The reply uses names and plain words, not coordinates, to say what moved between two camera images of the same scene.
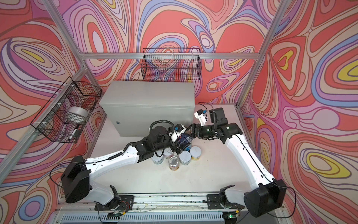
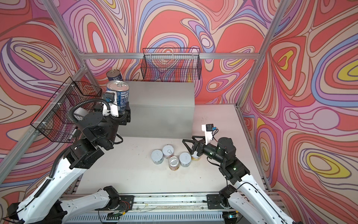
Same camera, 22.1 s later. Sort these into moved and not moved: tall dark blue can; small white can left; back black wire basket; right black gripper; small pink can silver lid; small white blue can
Moved: tall dark blue can; right black gripper
Not moved: back black wire basket; small white blue can; small white can left; small pink can silver lid
